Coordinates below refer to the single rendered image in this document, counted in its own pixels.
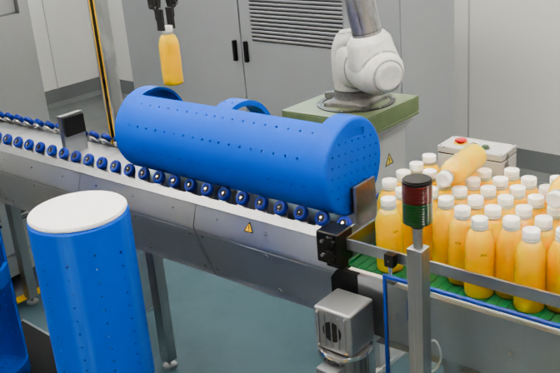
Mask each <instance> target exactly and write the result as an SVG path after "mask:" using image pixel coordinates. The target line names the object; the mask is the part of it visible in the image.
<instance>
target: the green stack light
mask: <svg viewBox="0 0 560 373"><path fill-rule="evenodd" d="M402 222H403V223H404V224H405V225H406V226H410V227H425V226H429V225H431V224H432V223H433V201H431V202H430V203H428V204H427V205H423V206H411V205H408V204H406V203H404V202H403V201H402Z"/></svg>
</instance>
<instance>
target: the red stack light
mask: <svg viewBox="0 0 560 373"><path fill-rule="evenodd" d="M432 200H433V183H431V184H430V185H428V186H425V187H418V188H416V187H409V186H405V185H404V184H402V201H403V202H404V203H406V204H408V205H411V206H423V205H427V204H428V203H430V202H431V201H432Z"/></svg>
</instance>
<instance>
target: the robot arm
mask: <svg viewBox="0 0 560 373"><path fill-rule="evenodd" d="M165 1H166V4H167V6H166V7H165V11H166V17H167V24H168V25H172V28H176V27H175V21H174V16H175V14H174V7H176V4H178V0H165ZM344 2H345V6H346V10H347V16H348V21H349V24H350V28H347V29H343V30H340V31H339V32H338V34H336V36H335V38H334V40H333V43H332V51H331V59H332V79H333V83H334V91H327V92H325V93H324V94H325V98H328V99H330V100H328V101H325V102H324V103H323V105H324V106H325V107H340V108H350V109H358V110H365V109H368V108H370V107H371V106H373V105H375V104H377V103H379V102H380V101H383V100H386V99H388V94H387V93H390V92H393V91H395V90H396V89H397V88H399V86H400V85H401V83H402V82H403V78H404V66H403V61H402V59H401V58H400V57H399V55H398V52H397V49H396V48H395V45H394V43H393V40H392V37H391V34H390V33H389V32H387V31H386V30H384V29H382V28H381V23H380V19H379V16H378V8H377V4H376V0H344ZM147 4H148V8H149V9H152V10H153V11H154V14H155V19H156V21H157V30H158V31H165V23H164V16H163V10H162V9H161V0H147Z"/></svg>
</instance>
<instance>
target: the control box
mask: <svg viewBox="0 0 560 373"><path fill-rule="evenodd" d="M455 138H458V137H457V136H452V137H450V138H449V139H447V140H446V141H445V142H443V143H441V144H439V145H438V146H437V151H438V154H437V160H438V166H439V168H441V166H442V164H443V163H444V162H445V161H446V160H447V159H448V158H450V157H451V156H453V155H454V154H455V153H457V152H459V151H460V150H461V149H463V148H464V147H465V146H466V145H468V144H471V143H472V142H476V143H477V144H478V145H479V146H482V145H483V143H484V142H485V143H484V144H487V145H488V144H489V148H488V149H484V150H485V152H486V154H487V160H486V163H485V164H484V165H483V166H482V167H487V168H490V169H492V179H493V177H495V176H504V169H505V168H506V167H516V157H517V153H516V151H517V146H516V145H511V144H506V143H500V142H490V141H484V140H478V139H472V138H467V137H465V138H467V141H466V142H464V143H462V144H460V143H457V142H455V141H454V140H455ZM480 142H481V143H480ZM494 144H495V146H494Z"/></svg>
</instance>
